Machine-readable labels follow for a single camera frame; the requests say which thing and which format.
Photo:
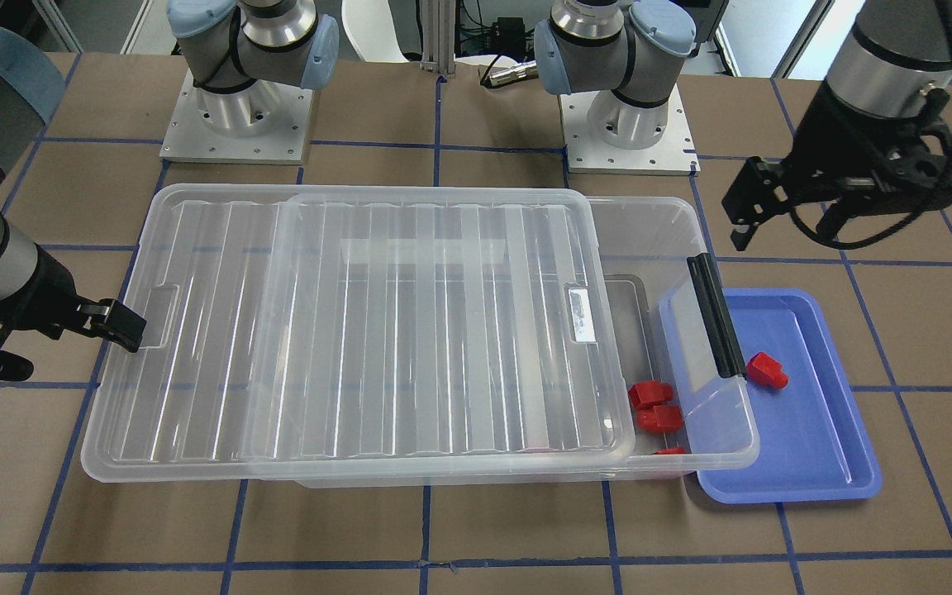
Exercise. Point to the white chair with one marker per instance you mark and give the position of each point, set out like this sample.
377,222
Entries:
369,27

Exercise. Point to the aluminium frame post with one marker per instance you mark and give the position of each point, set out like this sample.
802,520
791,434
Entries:
438,35

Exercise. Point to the clear plastic box lid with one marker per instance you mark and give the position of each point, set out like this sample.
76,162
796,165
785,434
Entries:
363,336

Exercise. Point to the clear plastic storage box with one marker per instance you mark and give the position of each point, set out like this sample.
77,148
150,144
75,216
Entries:
643,244

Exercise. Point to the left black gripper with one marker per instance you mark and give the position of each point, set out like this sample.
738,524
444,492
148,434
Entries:
825,147

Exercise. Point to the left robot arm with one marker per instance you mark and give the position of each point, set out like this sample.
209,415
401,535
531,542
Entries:
894,52

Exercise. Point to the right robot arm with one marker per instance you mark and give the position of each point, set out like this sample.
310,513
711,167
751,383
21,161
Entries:
235,50

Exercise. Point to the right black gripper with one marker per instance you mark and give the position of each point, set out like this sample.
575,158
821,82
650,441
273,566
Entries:
48,291

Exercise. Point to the blue plastic tray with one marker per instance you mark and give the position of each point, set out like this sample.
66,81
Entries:
813,442

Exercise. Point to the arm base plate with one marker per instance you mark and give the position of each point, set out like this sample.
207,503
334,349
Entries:
268,123
605,136

